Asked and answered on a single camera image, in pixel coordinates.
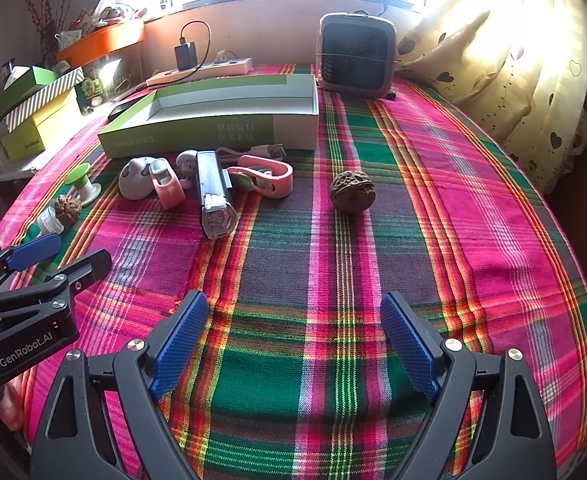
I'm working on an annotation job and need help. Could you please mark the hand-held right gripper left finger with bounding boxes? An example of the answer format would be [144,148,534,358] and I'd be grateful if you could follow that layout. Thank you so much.
[26,290,209,480]

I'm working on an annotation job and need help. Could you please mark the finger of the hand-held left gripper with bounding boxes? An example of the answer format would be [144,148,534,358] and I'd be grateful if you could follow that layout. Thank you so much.
[0,249,113,313]
[0,232,62,296]

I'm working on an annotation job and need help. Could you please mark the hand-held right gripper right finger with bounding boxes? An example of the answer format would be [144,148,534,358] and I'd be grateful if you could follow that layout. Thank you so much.
[379,291,559,480]

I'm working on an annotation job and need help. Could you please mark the white bottle cap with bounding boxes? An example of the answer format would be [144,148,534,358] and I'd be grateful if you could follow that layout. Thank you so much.
[38,208,65,236]

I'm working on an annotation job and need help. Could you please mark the small brown walnut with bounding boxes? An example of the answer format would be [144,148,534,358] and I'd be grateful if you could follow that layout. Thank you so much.
[56,195,84,221]

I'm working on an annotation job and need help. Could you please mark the green and white spool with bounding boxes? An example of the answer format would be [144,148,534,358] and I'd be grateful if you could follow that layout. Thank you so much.
[68,162,102,206]

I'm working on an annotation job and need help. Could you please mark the white panda toy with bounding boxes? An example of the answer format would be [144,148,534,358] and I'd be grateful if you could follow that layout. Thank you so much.
[118,156,158,201]

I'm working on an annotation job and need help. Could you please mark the pink plastic gadget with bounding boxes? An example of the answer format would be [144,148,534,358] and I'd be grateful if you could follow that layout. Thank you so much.
[150,158,187,210]

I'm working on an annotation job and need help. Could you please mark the black flashlight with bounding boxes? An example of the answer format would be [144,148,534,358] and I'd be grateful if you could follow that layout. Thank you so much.
[196,150,239,240]

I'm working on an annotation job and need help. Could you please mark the large brown walnut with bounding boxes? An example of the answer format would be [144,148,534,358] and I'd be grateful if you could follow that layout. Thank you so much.
[329,170,377,211]

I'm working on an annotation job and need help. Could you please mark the green and white cardboard box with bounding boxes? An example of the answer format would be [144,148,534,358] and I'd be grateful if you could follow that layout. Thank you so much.
[98,74,320,160]

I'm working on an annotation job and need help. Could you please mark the pink clip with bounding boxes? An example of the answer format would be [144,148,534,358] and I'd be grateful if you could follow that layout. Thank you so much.
[224,155,294,200]

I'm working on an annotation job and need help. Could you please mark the white USB cable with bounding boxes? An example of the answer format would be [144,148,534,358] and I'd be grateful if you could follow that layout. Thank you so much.
[216,142,289,166]

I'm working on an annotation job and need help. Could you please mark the person's left hand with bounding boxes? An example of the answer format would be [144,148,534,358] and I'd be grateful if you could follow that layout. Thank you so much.
[0,375,30,431]

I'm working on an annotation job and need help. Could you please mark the yellow cardboard box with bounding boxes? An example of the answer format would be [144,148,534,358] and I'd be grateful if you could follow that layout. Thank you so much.
[0,95,82,161]

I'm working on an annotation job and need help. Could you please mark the plaid blanket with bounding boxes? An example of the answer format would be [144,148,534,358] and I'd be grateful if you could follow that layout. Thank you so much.
[0,62,587,480]

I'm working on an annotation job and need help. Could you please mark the white mushroom-shaped gadget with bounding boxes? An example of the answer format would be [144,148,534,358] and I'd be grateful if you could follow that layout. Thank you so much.
[176,149,199,188]

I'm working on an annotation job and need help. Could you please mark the black smartphone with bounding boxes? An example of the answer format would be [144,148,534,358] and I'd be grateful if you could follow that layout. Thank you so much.
[106,102,142,120]

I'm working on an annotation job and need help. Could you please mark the teal small box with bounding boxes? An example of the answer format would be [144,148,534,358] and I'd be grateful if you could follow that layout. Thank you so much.
[76,77,105,113]

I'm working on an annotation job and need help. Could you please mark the clear plastic box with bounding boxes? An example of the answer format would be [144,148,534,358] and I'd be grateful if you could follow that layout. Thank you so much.
[84,55,144,96]

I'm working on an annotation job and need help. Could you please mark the red flower branches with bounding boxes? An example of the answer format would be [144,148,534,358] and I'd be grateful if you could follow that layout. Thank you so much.
[21,0,69,56]

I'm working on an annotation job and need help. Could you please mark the orange tray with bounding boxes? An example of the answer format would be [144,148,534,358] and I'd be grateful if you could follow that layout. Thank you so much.
[56,20,145,68]

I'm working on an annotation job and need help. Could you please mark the black charger adapter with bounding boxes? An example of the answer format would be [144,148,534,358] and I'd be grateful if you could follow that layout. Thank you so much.
[174,36,198,71]

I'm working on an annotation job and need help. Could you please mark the white power strip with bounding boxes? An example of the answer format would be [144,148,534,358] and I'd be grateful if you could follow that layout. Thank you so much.
[146,56,253,87]

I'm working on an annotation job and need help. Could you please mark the paper clutter pile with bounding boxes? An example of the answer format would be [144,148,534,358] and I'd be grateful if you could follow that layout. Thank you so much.
[56,0,144,43]

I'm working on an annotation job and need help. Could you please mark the cream heart print pillow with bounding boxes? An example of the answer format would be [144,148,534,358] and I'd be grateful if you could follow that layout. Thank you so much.
[396,10,497,106]

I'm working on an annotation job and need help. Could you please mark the grey space heater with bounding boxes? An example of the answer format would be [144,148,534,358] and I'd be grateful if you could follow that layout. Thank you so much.
[314,11,398,97]

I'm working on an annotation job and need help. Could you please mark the cream heart print curtain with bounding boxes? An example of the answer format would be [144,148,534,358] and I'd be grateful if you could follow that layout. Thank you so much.
[453,0,587,196]

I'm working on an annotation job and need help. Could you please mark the black charger cable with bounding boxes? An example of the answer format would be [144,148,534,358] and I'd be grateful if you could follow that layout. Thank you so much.
[178,21,212,68]

